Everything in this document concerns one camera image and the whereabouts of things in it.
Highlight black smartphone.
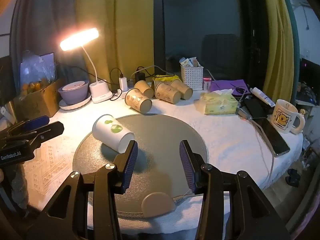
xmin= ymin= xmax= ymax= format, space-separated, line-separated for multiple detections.
xmin=252 ymin=117 xmax=291 ymax=158

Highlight brown paper cup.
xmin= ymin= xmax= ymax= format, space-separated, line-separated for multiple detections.
xmin=124 ymin=88 xmax=152 ymax=113
xmin=170 ymin=79 xmax=193 ymax=100
xmin=134 ymin=80 xmax=154 ymax=99
xmin=154 ymin=82 xmax=182 ymax=105

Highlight black power bank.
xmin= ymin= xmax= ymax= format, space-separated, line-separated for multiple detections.
xmin=242 ymin=97 xmax=270 ymax=119

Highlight packets in basket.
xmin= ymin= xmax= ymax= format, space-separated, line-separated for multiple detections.
xmin=179 ymin=57 xmax=201 ymax=68

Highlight pile of oranges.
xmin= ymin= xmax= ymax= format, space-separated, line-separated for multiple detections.
xmin=21 ymin=79 xmax=50 ymax=95

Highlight white desk lamp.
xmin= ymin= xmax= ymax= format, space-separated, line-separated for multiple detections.
xmin=59 ymin=27 xmax=114 ymax=103

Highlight white mug with bear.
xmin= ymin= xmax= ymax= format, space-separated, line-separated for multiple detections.
xmin=271 ymin=99 xmax=306 ymax=134

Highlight white plastic basket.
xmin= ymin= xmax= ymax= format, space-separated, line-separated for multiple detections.
xmin=180 ymin=64 xmax=204 ymax=91

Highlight yellow curtain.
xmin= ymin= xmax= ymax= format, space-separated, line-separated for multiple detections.
xmin=74 ymin=0 xmax=163 ymax=91
xmin=259 ymin=0 xmax=297 ymax=101

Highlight round grey mat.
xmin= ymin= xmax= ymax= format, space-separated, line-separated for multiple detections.
xmin=72 ymin=114 xmax=209 ymax=218

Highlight white cup with green print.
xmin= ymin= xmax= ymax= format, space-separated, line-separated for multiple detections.
xmin=92 ymin=114 xmax=135 ymax=155

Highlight white charging cable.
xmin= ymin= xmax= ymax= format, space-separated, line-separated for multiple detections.
xmin=237 ymin=105 xmax=276 ymax=186

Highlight yellow snack packet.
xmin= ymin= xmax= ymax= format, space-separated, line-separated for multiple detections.
xmin=151 ymin=74 xmax=180 ymax=84

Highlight black cable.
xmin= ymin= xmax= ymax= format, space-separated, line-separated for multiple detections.
xmin=56 ymin=64 xmax=124 ymax=81

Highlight white tube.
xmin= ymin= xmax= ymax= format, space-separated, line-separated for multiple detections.
xmin=250 ymin=87 xmax=277 ymax=107

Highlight white plate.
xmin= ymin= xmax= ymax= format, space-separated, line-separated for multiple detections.
xmin=59 ymin=92 xmax=92 ymax=111

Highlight white textured tablecloth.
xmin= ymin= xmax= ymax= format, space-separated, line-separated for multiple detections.
xmin=22 ymin=90 xmax=304 ymax=236

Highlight purple bowl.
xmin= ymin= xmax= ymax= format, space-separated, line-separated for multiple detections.
xmin=58 ymin=80 xmax=90 ymax=105

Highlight purple notebook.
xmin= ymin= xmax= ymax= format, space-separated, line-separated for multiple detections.
xmin=209 ymin=79 xmax=253 ymax=97

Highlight green tissue pack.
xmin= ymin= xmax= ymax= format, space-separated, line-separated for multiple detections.
xmin=200 ymin=90 xmax=238 ymax=116

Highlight white power strip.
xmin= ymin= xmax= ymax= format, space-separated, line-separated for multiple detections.
xmin=113 ymin=87 xmax=135 ymax=100

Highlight cardboard box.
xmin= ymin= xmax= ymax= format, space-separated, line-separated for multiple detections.
xmin=12 ymin=79 xmax=65 ymax=118

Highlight grey curtain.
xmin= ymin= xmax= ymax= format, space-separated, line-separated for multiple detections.
xmin=9 ymin=0 xmax=83 ymax=85

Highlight clear plastic bag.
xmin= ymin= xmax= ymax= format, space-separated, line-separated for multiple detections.
xmin=20 ymin=51 xmax=57 ymax=86

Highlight tan round mat tab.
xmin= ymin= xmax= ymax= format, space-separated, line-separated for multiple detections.
xmin=141 ymin=192 xmax=176 ymax=218

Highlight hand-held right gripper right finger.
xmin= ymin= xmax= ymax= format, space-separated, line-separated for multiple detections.
xmin=179 ymin=140 xmax=292 ymax=240

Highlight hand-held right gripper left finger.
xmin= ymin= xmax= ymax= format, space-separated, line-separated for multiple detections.
xmin=24 ymin=140 xmax=139 ymax=240

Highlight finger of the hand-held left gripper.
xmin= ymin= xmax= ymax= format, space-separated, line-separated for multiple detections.
xmin=5 ymin=121 xmax=65 ymax=150
xmin=7 ymin=115 xmax=50 ymax=133

